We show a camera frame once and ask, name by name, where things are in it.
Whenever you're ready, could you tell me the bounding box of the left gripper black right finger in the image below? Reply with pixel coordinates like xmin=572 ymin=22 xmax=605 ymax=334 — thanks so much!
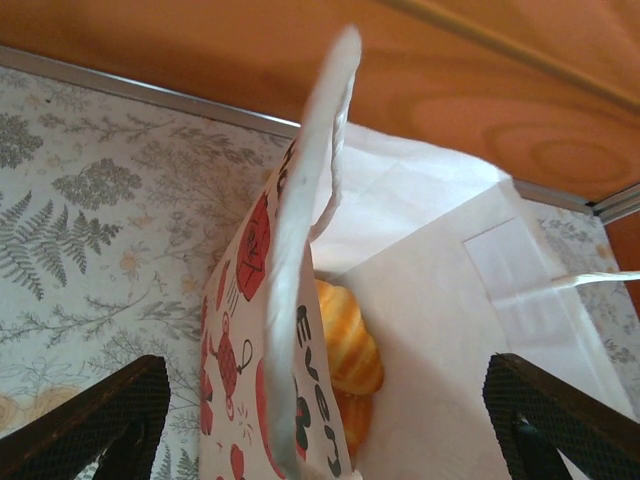
xmin=482 ymin=352 xmax=640 ymax=480

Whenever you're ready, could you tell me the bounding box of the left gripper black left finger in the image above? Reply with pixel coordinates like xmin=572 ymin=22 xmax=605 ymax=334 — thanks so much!
xmin=0 ymin=354 xmax=171 ymax=480

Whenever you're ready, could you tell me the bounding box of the red white paper bag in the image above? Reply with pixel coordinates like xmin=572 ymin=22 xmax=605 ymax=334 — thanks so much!
xmin=198 ymin=22 xmax=640 ymax=480

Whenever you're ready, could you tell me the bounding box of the striped spiral fake bread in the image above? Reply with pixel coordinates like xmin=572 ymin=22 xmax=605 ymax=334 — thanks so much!
xmin=332 ymin=387 xmax=374 ymax=459

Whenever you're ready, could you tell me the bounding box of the orange fake croissant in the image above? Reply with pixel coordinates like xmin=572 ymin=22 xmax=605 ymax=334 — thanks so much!
xmin=313 ymin=278 xmax=386 ymax=396

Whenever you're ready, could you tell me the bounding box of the aluminium frame post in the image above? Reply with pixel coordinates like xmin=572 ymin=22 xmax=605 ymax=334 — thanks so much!
xmin=592 ymin=182 xmax=640 ymax=222

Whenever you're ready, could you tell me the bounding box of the aluminium table edge rail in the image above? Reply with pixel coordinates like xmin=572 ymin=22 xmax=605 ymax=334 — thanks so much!
xmin=0 ymin=44 xmax=599 ymax=217

